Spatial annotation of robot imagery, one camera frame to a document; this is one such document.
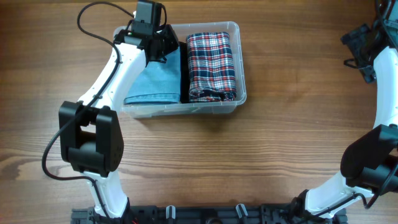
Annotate black garment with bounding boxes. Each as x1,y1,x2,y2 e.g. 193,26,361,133
179,42,190,103

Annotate blue jeans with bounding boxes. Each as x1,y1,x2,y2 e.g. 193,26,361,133
124,47,181,105

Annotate red plaid shirt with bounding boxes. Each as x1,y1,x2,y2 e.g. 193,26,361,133
186,32,237,103

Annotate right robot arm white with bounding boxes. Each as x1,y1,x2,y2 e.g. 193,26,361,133
279,0,397,223

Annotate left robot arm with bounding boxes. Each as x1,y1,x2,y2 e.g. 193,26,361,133
55,1,180,223

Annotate clear plastic storage container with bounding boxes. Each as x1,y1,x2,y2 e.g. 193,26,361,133
120,21,247,118

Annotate black left camera cable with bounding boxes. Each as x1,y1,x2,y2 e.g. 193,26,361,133
41,1,136,220

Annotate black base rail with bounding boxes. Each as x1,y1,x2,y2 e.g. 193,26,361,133
70,203,348,224

